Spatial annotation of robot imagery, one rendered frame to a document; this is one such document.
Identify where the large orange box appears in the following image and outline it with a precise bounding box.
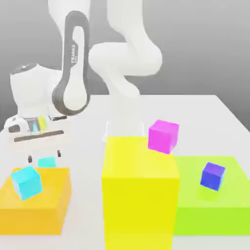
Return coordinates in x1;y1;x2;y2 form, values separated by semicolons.
0;167;71;236

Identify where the small blue cube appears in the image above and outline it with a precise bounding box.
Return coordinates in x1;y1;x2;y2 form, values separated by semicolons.
199;161;227;192

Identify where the small cyan cube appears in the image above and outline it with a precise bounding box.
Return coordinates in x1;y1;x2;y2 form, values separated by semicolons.
37;156;57;168
10;166;43;202

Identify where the large yellow box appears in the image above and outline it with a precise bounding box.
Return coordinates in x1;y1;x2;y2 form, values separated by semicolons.
101;136;181;250

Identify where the small magenta cube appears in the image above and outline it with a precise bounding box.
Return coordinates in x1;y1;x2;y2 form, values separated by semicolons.
147;119;180;155

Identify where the large green box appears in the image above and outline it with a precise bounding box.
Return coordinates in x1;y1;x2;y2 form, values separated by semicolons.
172;155;250;236

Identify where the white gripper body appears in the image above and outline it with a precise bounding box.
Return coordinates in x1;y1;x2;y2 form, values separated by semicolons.
13;129;65;153

